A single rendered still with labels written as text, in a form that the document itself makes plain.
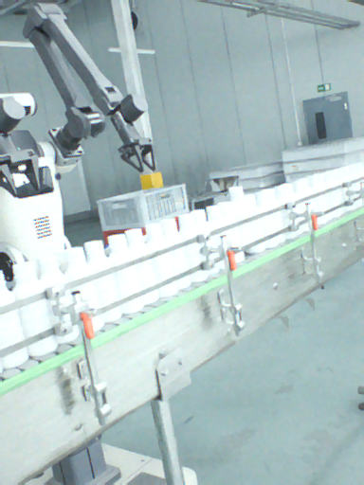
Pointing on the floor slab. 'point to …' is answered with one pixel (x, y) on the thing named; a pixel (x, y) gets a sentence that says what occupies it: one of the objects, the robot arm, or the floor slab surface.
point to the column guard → (152, 181)
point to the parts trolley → (203, 198)
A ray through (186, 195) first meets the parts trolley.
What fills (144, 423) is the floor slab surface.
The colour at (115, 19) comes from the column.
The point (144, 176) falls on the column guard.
